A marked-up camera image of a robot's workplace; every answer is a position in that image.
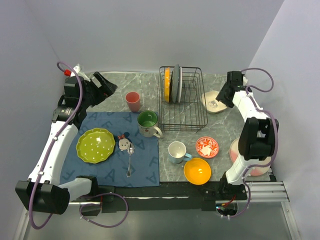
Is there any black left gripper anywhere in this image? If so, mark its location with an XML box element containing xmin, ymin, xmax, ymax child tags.
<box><xmin>80</xmin><ymin>71</ymin><xmax>117</xmax><ymax>108</ymax></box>

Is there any cream square cartoon dish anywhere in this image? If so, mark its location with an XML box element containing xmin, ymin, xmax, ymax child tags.
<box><xmin>201</xmin><ymin>90</ymin><xmax>228</xmax><ymax>114</ymax></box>

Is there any teal rim white plate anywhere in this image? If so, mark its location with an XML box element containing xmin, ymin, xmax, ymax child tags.
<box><xmin>176</xmin><ymin>66</ymin><xmax>183</xmax><ymax>103</ymax></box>

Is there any blue floral plate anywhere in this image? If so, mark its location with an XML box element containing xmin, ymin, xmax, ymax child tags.
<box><xmin>171</xmin><ymin>64</ymin><xmax>180</xmax><ymax>103</ymax></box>

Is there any orange polka dot plate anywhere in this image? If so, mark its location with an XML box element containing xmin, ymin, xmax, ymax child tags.
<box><xmin>164</xmin><ymin>67</ymin><xmax>171</xmax><ymax>103</ymax></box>

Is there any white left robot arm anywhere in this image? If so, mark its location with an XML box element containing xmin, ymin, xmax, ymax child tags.
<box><xmin>15</xmin><ymin>71</ymin><xmax>117</xmax><ymax>215</ymax></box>

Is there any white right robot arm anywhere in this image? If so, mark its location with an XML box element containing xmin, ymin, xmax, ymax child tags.
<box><xmin>216</xmin><ymin>71</ymin><xmax>279</xmax><ymax>200</ymax></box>

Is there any red white patterned dish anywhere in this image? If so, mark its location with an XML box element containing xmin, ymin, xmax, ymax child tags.
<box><xmin>195</xmin><ymin>136</ymin><xmax>219</xmax><ymax>159</ymax></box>

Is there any pink plastic cup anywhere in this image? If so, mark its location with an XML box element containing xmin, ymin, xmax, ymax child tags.
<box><xmin>125</xmin><ymin>91</ymin><xmax>141</xmax><ymax>112</ymax></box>

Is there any green-inside floral mug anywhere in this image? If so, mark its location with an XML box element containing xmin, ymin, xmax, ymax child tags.
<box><xmin>137</xmin><ymin>110</ymin><xmax>163</xmax><ymax>138</ymax></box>

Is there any cartoon mouse spoon rest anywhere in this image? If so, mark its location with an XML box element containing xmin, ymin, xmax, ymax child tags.
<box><xmin>115</xmin><ymin>132</ymin><xmax>132</xmax><ymax>151</ymax></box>

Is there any green polka dot plate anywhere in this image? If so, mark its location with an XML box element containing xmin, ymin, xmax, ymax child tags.
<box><xmin>75</xmin><ymin>128</ymin><xmax>116</xmax><ymax>164</ymax></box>

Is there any silver spoon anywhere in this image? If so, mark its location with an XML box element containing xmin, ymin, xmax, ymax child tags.
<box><xmin>126</xmin><ymin>143</ymin><xmax>135</xmax><ymax>178</ymax></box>

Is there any pink white round plate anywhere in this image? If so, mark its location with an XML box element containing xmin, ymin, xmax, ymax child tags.
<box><xmin>229</xmin><ymin>138</ymin><xmax>271</xmax><ymax>177</ymax></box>

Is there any blue letter-print cloth mat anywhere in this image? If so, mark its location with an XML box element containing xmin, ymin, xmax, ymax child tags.
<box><xmin>60</xmin><ymin>112</ymin><xmax>160</xmax><ymax>188</ymax></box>

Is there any light blue mug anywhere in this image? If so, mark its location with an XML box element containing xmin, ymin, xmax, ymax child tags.
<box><xmin>168</xmin><ymin>141</ymin><xmax>193</xmax><ymax>164</ymax></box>

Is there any orange bowl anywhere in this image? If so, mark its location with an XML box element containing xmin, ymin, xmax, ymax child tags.
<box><xmin>183</xmin><ymin>158</ymin><xmax>212</xmax><ymax>186</ymax></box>

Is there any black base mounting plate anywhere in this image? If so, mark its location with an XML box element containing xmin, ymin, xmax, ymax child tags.
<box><xmin>98</xmin><ymin>181</ymin><xmax>247</xmax><ymax>211</ymax></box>

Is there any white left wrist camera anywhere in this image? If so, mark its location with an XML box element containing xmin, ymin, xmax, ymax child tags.
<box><xmin>63</xmin><ymin>64</ymin><xmax>90</xmax><ymax>81</ymax></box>

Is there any black wire dish rack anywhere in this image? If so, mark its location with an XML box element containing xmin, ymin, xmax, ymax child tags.
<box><xmin>157</xmin><ymin>66</ymin><xmax>208</xmax><ymax>132</ymax></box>

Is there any aluminium rail frame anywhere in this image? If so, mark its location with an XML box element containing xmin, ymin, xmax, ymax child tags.
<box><xmin>246</xmin><ymin>181</ymin><xmax>290</xmax><ymax>203</ymax></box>

